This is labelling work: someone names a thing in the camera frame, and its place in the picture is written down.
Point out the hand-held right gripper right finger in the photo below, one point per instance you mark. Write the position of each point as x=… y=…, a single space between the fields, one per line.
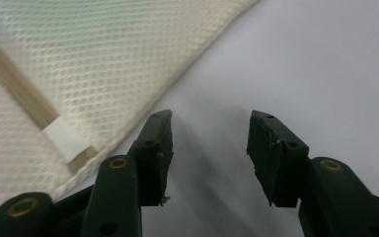
x=278 y=164

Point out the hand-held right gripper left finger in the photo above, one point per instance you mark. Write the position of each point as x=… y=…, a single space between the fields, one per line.
x=151 y=164

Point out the cream mesh laundry bag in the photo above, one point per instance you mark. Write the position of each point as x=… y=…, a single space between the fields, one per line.
x=89 y=65

